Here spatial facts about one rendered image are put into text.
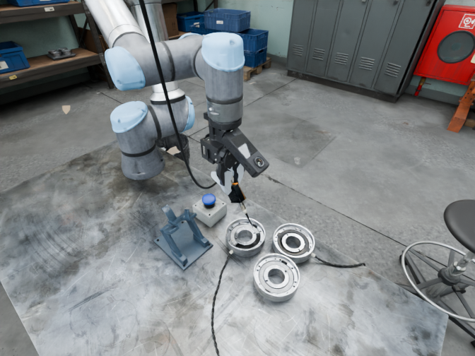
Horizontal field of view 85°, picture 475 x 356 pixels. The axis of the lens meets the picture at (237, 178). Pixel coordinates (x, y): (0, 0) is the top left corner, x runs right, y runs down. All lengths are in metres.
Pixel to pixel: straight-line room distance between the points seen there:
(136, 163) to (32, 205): 0.33
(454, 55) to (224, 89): 3.57
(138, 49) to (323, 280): 0.63
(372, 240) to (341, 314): 1.29
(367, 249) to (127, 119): 1.55
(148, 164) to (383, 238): 1.55
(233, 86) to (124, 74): 0.19
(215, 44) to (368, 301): 0.62
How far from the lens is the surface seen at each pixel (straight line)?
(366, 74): 3.85
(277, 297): 0.61
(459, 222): 1.32
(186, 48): 0.57
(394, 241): 1.99
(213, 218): 0.74
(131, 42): 0.57
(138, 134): 0.88
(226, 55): 0.49
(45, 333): 0.74
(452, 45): 3.93
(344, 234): 1.88
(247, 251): 0.67
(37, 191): 1.09
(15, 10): 3.73
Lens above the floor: 1.39
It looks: 40 degrees down
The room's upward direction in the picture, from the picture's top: straight up
